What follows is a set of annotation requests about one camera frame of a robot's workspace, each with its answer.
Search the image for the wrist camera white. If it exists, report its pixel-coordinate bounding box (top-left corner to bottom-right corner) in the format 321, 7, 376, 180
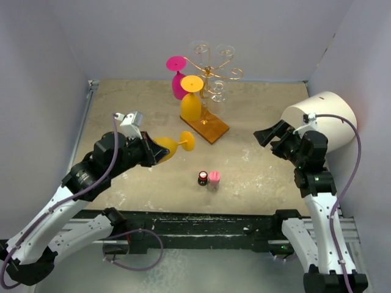
114, 111, 143, 139
294, 113, 318, 137

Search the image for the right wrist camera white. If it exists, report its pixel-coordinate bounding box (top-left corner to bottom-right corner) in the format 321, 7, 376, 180
294, 113, 318, 137

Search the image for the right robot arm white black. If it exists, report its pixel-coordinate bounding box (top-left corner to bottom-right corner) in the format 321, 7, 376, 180
254, 120, 368, 292

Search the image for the clear wine glass back left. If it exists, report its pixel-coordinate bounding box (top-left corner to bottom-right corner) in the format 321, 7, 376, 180
189, 41, 211, 68

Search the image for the pink capped shaker bottle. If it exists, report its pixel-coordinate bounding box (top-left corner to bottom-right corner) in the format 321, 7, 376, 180
207, 171, 221, 192

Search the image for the clear wine glass back right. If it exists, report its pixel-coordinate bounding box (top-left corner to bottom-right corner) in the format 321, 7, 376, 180
216, 44, 235, 65

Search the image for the dark red capped bottle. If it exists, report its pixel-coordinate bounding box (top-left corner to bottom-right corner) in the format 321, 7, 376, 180
197, 171, 208, 186

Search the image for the pink wine glass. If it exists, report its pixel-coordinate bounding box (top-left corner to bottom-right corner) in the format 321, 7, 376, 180
166, 56, 188, 100

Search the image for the black base frame bar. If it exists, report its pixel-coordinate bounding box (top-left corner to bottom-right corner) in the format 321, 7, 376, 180
104, 209, 303, 254

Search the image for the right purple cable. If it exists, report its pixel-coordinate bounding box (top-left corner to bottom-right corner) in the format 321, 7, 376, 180
314, 114, 363, 293

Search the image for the gold wire wine glass rack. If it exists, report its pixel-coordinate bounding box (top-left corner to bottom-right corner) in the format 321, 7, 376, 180
180, 48, 244, 145

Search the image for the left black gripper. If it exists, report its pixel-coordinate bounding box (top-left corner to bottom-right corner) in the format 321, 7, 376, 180
109, 131, 170, 178

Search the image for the clear wine glass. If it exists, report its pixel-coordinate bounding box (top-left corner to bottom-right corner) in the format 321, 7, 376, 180
208, 80, 227, 115
189, 41, 211, 68
216, 44, 235, 65

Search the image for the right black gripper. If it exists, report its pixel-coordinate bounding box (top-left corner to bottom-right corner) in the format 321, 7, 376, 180
254, 119, 306, 167

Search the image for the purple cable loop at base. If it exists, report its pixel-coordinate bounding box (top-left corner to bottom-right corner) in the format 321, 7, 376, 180
102, 228, 165, 272

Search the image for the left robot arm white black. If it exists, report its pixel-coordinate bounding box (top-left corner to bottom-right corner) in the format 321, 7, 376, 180
1, 131, 173, 289

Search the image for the yellow wine glass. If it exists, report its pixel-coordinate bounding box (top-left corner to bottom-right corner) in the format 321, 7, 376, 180
180, 75, 204, 121
153, 131, 195, 163

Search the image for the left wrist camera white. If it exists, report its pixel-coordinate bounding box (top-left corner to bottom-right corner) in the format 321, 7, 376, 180
114, 111, 143, 139

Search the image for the clear wine glass front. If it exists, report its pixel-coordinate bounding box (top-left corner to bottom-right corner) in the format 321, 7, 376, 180
208, 80, 227, 115

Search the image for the white cylindrical container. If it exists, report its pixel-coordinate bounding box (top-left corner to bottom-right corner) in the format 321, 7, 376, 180
281, 92, 357, 153

